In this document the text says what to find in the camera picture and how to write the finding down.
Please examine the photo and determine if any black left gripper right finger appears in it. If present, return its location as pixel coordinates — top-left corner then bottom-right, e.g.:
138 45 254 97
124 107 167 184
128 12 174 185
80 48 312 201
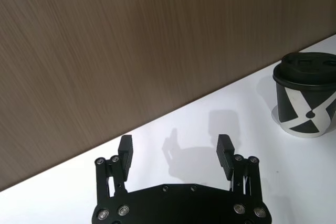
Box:
216 134 271 221

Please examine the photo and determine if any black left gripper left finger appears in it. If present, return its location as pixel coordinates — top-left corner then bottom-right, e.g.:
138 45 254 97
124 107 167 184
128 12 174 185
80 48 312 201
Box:
93 135 135 222

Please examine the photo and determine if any black plastic cup lid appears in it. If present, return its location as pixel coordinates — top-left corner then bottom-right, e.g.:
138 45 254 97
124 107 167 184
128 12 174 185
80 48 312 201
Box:
272 52 336 89

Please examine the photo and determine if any black and white paper cup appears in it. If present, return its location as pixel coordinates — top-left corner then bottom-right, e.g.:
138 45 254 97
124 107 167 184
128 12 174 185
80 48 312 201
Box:
274 76 336 138

